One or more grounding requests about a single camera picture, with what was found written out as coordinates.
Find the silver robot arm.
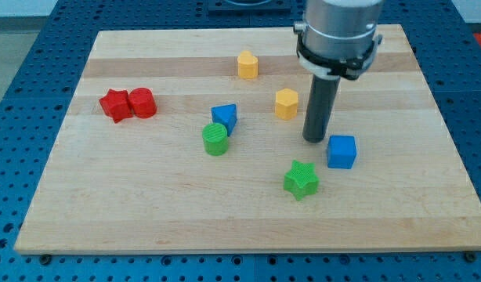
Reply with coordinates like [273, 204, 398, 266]
[293, 0, 385, 143]

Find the blue triangle block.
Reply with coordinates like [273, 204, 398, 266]
[211, 103, 237, 136]

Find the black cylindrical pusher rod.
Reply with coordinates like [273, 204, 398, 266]
[302, 75, 340, 143]

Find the red cylinder block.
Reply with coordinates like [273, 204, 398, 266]
[128, 88, 157, 118]

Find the green star block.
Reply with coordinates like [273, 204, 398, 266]
[283, 160, 320, 201]

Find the green cylinder block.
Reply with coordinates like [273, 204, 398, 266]
[202, 123, 229, 156]

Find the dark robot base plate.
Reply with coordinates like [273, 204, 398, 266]
[208, 0, 291, 14]

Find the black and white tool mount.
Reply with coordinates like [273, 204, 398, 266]
[296, 34, 383, 81]

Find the red star block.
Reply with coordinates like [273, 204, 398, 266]
[99, 89, 133, 123]

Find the wooden board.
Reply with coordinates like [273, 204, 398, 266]
[15, 24, 481, 255]

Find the blue cube block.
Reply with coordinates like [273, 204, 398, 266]
[327, 136, 357, 169]

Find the yellow heart block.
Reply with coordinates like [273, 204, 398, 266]
[237, 50, 259, 79]

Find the yellow hexagon block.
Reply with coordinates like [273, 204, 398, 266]
[274, 89, 298, 120]

